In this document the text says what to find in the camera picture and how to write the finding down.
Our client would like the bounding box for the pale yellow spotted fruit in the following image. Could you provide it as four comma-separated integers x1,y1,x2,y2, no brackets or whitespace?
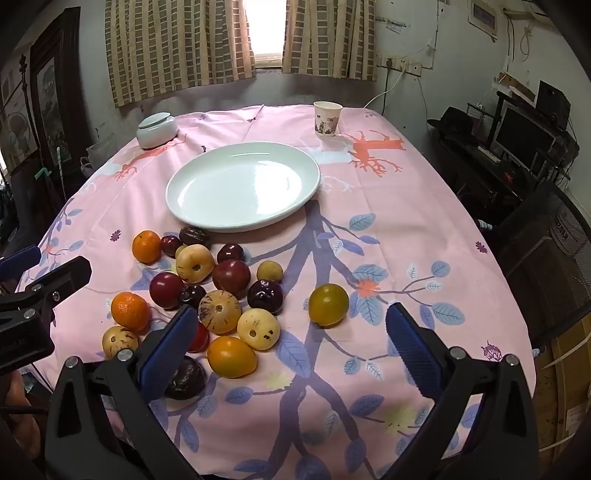
102,325,140,360
237,308,281,352

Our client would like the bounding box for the orange-yellow round fruit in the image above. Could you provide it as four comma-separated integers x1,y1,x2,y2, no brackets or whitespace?
207,336,257,379

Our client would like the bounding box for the dark purple plum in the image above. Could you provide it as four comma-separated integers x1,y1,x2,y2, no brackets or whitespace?
247,280,284,316

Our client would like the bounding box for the striped pepino melon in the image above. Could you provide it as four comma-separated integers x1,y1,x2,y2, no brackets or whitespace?
198,290,243,335

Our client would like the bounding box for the tangerine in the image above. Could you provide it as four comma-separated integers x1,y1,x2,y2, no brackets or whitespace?
111,292,152,334
132,230,162,265

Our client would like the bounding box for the white oval plate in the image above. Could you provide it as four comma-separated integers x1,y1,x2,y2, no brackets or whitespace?
165,141,321,233

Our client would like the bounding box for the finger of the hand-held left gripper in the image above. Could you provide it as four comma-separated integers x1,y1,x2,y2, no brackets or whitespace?
0,255,93,324
0,246,42,278

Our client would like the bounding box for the cardboard box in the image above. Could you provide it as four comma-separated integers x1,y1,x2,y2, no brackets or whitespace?
531,314,591,462

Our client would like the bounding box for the white lidded jar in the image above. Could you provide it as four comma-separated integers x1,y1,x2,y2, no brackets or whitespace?
136,113,179,150

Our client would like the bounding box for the checked beige curtain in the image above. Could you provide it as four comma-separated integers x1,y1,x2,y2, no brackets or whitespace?
104,0,256,109
281,0,378,83

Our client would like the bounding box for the pink printed tablecloth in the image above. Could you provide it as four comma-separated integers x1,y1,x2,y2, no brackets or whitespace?
16,104,539,480

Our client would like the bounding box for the red tomato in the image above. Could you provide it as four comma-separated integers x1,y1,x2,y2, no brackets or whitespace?
187,322,211,354

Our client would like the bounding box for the computer monitor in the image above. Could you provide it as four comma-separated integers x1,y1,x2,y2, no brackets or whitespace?
492,104,561,174

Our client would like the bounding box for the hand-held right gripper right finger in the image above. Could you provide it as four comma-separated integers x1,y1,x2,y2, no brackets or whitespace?
385,302,539,480

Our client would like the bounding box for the yellow-green round fruit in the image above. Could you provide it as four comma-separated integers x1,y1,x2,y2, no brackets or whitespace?
308,284,350,328

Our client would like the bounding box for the person's left hand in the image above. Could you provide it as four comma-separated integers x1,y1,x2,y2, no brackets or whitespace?
4,369,43,459

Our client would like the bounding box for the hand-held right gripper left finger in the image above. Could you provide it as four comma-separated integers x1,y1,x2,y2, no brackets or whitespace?
45,305,204,480

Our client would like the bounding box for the clear plastic container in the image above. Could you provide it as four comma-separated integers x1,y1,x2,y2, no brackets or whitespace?
81,141,116,178

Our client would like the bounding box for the black speaker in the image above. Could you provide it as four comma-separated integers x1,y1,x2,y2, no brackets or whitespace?
536,80,571,130

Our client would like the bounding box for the yellow fruit with dark hollow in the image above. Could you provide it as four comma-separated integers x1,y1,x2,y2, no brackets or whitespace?
175,244,216,283

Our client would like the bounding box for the bright window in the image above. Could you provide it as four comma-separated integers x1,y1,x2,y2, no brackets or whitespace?
242,0,289,70

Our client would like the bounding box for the dark purple wrinkled fruit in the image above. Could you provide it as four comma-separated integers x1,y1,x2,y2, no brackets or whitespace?
164,355,208,401

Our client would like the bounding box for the brown wrinkled passion fruit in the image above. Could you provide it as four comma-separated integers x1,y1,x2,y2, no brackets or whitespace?
179,225,212,247

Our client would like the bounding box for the printed paper cup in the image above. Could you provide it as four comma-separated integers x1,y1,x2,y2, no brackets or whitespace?
313,100,343,139

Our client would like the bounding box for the black hat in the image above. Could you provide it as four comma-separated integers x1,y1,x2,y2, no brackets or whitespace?
427,107,478,139

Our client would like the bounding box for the wall power socket strip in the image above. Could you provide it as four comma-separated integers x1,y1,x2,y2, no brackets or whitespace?
379,55,423,77

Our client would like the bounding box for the white power cable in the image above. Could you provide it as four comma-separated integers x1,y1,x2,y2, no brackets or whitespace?
362,69,407,109

